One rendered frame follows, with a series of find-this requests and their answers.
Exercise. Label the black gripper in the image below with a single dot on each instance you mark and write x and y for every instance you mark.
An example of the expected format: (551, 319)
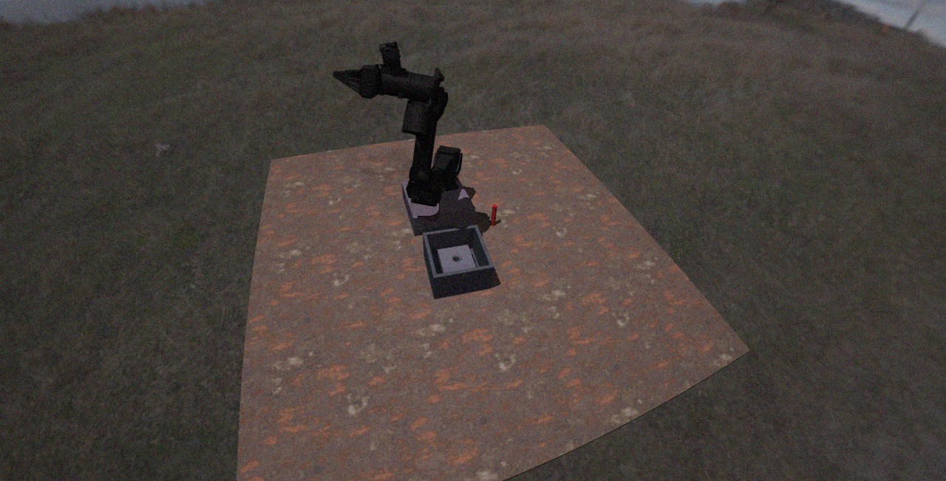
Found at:
(370, 81)

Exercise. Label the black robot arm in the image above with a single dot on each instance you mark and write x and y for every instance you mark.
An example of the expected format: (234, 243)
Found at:
(426, 104)

